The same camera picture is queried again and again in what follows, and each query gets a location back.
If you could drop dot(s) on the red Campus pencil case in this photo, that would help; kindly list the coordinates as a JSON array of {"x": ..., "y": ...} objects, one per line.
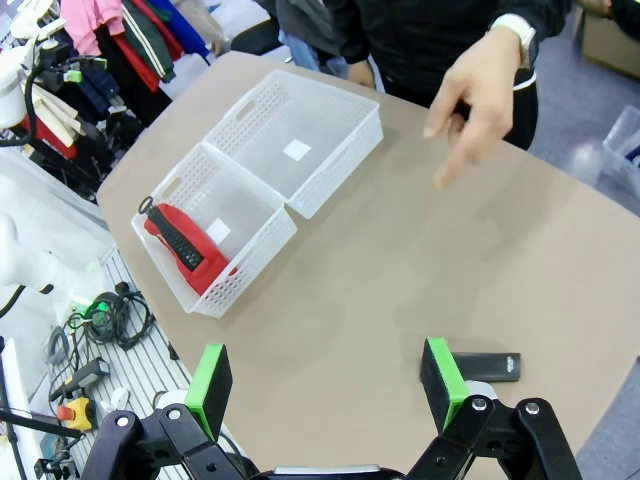
[{"x": 192, "y": 250}]

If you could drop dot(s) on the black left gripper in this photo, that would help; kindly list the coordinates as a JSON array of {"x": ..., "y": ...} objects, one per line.
[{"x": 60, "y": 70}]

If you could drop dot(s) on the large cardboard box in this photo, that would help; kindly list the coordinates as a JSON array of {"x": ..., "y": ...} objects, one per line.
[{"x": 610, "y": 35}]

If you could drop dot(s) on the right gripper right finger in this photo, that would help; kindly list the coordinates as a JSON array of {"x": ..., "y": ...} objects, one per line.
[{"x": 442, "y": 385}]

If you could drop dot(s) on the person's left hand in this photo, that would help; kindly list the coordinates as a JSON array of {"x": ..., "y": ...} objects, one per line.
[{"x": 480, "y": 100}]

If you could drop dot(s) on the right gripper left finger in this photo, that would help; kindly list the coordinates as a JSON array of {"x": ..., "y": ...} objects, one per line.
[{"x": 210, "y": 395}]

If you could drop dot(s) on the background person blue jeans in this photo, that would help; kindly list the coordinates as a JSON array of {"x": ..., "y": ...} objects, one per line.
[{"x": 312, "y": 52}]

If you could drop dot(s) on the person's right hand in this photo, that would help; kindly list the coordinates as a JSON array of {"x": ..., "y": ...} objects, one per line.
[{"x": 362, "y": 75}]

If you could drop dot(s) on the person's left sleeved forearm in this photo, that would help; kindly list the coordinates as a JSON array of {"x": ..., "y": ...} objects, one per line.
[{"x": 545, "y": 15}]

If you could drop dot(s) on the black yellow handheld device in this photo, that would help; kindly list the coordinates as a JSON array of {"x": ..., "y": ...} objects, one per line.
[{"x": 82, "y": 377}]

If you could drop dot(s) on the pink garment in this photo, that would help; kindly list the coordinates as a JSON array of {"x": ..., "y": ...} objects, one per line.
[{"x": 87, "y": 22}]

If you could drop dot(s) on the person's black jacket torso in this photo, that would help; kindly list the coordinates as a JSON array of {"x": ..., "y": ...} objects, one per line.
[{"x": 415, "y": 45}]

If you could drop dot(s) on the white perforated plastic basket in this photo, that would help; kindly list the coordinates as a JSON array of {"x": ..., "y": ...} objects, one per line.
[
  {"x": 300, "y": 140},
  {"x": 220, "y": 250}
]

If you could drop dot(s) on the wrist watch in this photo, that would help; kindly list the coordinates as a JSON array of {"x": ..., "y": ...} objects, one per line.
[{"x": 525, "y": 35}]

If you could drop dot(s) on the black stapler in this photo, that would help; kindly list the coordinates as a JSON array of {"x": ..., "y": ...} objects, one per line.
[{"x": 487, "y": 367}]

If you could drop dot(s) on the blue garment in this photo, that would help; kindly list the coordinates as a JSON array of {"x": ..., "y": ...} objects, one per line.
[{"x": 180, "y": 20}]

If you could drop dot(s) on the yellow red emergency stop button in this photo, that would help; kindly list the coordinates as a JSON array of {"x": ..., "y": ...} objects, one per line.
[{"x": 75, "y": 414}]

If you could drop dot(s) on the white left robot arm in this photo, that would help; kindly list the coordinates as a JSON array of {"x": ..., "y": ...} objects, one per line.
[{"x": 7, "y": 100}]

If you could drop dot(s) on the clear plastic storage bin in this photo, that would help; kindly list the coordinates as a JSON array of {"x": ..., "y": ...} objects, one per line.
[{"x": 625, "y": 150}]

